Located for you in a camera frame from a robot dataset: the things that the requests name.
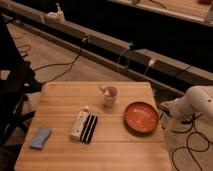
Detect black cable on floor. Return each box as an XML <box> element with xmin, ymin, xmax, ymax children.
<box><xmin>159</xmin><ymin>112</ymin><xmax>213</xmax><ymax>171</ymax></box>

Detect black chair frame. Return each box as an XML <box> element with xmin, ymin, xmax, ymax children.
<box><xmin>0</xmin><ymin>14</ymin><xmax>42</xmax><ymax>147</ymax></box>

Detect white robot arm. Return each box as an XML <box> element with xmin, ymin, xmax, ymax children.
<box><xmin>169</xmin><ymin>86</ymin><xmax>213</xmax><ymax>120</ymax></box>

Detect blue sponge cloth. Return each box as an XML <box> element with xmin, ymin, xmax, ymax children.
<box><xmin>29</xmin><ymin>127</ymin><xmax>52</xmax><ymax>150</ymax></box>

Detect black cable on carpet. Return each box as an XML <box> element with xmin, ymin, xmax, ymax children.
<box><xmin>17</xmin><ymin>35</ymin><xmax>90</xmax><ymax>85</ymax></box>

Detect white tube bottle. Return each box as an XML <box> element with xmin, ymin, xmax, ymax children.
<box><xmin>70</xmin><ymin>106</ymin><xmax>90</xmax><ymax>141</ymax></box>

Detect orange ceramic bowl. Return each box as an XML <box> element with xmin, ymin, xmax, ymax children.
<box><xmin>124</xmin><ymin>102</ymin><xmax>159</xmax><ymax>133</ymax></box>

